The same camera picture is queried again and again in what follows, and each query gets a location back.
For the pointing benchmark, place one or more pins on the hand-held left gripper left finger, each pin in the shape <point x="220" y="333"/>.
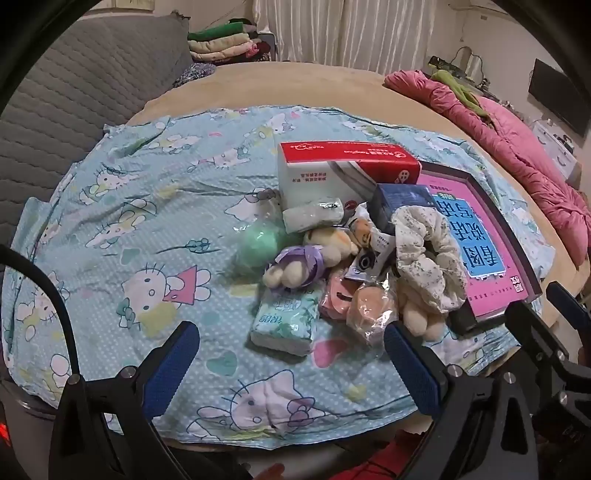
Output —
<point x="173" y="364"/>

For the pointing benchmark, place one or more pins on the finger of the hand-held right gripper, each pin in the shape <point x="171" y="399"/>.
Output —
<point x="570" y="304"/>
<point x="531" y="327"/>

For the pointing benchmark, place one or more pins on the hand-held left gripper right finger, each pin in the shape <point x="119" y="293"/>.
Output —
<point x="411" y="369"/>

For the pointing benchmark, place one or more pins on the cream plush toy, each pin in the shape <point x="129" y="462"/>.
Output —
<point x="420" y="314"/>

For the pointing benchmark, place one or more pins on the peach puff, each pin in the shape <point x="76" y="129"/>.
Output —
<point x="369" y="304"/>

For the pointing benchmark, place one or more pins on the pink cloth pouch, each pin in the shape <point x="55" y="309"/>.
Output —
<point x="334" y="295"/>

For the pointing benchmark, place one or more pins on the white printed sachet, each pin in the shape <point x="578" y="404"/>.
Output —
<point x="369" y="263"/>

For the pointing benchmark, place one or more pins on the green print tissue packet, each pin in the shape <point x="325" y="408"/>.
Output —
<point x="281" y="318"/>

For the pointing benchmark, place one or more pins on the white floral scrunchie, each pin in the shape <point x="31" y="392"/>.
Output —
<point x="415" y="240"/>

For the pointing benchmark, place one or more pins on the plush bear with purple ribbon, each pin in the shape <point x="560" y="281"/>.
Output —
<point x="281" y="277"/>

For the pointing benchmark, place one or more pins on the green sponge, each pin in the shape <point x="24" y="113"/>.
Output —
<point x="261" y="242"/>

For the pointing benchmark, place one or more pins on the red garment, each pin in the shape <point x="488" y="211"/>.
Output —
<point x="397" y="457"/>

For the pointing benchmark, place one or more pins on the pink children's book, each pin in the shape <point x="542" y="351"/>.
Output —
<point x="485" y="230"/>

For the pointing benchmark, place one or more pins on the small orange toy packet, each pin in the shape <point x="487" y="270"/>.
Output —
<point x="362" y="230"/>

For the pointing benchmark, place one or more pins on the light blue cartoon printed blanket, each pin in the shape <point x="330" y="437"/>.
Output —
<point x="138" y="207"/>

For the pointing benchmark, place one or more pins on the white drawer cabinet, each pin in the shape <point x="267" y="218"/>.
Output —
<point x="554" y="143"/>

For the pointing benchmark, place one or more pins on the dark blue box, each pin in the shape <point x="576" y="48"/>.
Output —
<point x="401" y="203"/>

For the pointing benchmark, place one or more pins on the pink quilt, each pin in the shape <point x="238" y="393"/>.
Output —
<point x="521" y="138"/>

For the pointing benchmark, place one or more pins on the white wrapped tissue pack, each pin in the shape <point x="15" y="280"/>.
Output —
<point x="314" y="214"/>

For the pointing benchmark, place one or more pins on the red and white tissue box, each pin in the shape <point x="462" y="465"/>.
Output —
<point x="323" y="184"/>

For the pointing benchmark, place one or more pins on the black monitor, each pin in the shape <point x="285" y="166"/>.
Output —
<point x="554" y="97"/>

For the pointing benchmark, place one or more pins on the green garment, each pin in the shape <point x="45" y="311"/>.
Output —
<point x="457" y="85"/>

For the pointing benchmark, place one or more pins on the cluttered side table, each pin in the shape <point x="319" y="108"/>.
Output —
<point x="461" y="69"/>

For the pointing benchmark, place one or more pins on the dark patterned cloth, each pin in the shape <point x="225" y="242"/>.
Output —
<point x="194" y="74"/>

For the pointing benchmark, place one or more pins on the beige bed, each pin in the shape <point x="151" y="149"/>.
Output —
<point x="323" y="87"/>

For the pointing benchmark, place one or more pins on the grey quilted headboard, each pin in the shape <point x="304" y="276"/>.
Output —
<point x="92" y="69"/>

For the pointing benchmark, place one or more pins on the stack of folded clothes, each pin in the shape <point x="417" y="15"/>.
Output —
<point x="221" y="44"/>

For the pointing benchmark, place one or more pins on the white pleated curtain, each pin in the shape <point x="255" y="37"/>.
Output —
<point x="369" y="32"/>

